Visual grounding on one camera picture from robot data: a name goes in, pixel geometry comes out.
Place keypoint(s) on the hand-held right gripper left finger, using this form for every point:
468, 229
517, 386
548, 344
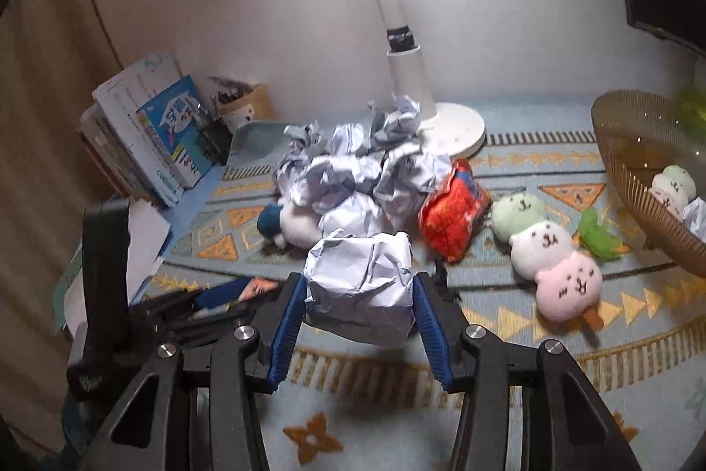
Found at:
284, 333

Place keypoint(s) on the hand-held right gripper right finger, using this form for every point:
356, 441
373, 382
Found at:
435, 338

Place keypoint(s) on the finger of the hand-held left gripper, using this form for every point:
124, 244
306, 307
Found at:
220, 302

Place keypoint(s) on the paper ball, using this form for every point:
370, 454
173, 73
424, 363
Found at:
696, 220
358, 283

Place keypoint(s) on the blue and white plush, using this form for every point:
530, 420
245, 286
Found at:
292, 228

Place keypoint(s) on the red snack packet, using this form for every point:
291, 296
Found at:
449, 217

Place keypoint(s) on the green white pink dango plush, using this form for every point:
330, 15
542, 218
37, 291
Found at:
543, 245

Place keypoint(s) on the pile of paper balls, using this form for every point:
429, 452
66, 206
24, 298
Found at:
342, 173

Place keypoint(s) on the green rubber toy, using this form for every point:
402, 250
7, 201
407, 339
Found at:
595, 233

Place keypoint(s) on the amber ribbed basket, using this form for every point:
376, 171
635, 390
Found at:
634, 184

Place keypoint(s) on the patterned blue mat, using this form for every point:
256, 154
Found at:
358, 427

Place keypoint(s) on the stack of books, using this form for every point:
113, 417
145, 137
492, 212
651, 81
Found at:
143, 140

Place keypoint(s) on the grey blue tray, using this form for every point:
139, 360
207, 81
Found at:
253, 145

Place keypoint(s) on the small black desk item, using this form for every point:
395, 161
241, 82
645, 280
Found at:
212, 137

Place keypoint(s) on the beige curtain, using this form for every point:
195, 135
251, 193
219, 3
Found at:
44, 118

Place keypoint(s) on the small cardboard box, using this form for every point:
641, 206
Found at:
245, 109

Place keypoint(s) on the small pale dango plush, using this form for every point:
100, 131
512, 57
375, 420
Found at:
670, 187

